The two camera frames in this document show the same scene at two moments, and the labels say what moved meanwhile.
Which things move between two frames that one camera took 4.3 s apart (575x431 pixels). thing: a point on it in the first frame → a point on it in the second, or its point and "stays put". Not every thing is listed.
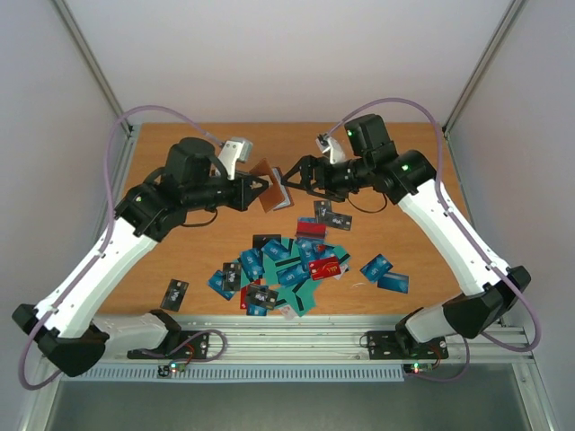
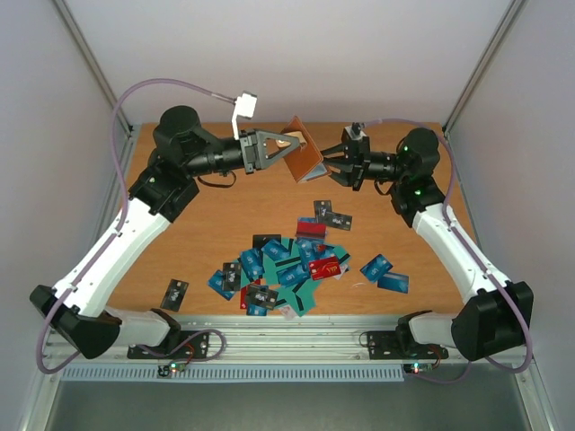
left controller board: x=173 y=366 stays put
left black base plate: x=195 y=345 stays put
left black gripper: x=246 y=196 → x=257 y=159
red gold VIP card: x=324 y=268 stays put
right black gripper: x=312 y=173 → x=356 y=162
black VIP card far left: x=174 y=294 stays put
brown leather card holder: x=276 y=196 → x=305 y=162
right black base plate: x=400 y=345 stays put
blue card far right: x=394 y=282 stays put
